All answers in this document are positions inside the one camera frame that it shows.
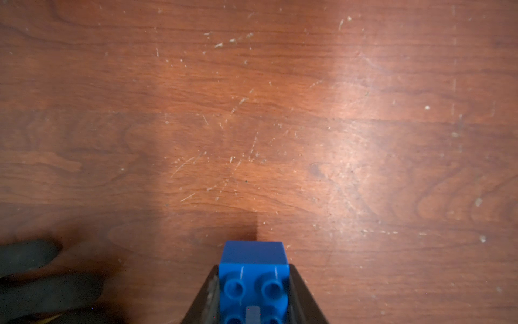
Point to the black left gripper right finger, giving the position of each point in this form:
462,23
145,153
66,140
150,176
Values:
302,308

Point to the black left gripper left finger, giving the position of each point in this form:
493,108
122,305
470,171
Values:
205,307

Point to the black work glove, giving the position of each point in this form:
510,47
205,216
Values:
62,298

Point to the blue lego brick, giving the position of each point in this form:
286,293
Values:
254,282

